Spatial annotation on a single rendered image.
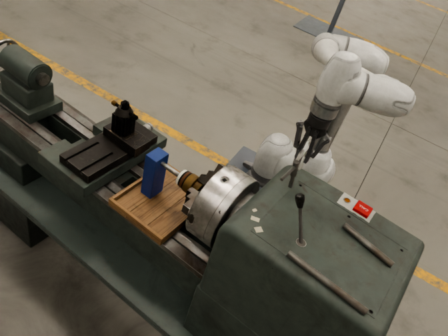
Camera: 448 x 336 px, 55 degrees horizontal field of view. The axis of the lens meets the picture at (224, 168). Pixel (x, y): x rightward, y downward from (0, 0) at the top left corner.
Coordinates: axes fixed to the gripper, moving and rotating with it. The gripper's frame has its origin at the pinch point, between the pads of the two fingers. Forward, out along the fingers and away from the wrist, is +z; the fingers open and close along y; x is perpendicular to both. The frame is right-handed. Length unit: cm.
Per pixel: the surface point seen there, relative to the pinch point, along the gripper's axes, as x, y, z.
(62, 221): 32, 88, 84
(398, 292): 15, -49, 13
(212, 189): 20.4, 20.2, 16.8
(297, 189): -0.3, -3.5, 12.6
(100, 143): 14, 84, 41
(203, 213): 26.3, 18.0, 23.4
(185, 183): 15.5, 34.5, 27.6
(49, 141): 22, 110, 52
